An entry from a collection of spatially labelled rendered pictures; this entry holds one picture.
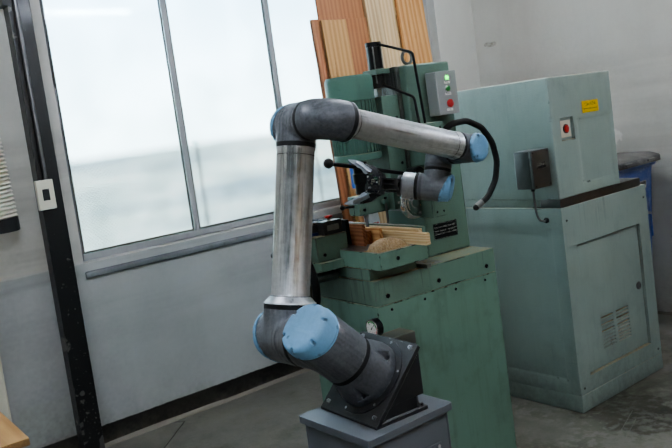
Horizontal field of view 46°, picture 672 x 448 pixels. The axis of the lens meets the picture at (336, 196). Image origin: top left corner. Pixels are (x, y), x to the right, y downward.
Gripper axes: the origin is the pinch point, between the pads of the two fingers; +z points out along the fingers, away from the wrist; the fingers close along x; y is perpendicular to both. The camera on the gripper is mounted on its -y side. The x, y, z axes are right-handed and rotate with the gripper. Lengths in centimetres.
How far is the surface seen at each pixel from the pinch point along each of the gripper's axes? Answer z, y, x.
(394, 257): -19.1, 0.6, 24.2
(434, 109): -24.4, -26.1, -30.9
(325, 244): 6.6, -4.5, 22.0
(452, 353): -38, -29, 57
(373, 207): -5.8, -20.4, 7.2
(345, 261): -0.1, -8.3, 27.4
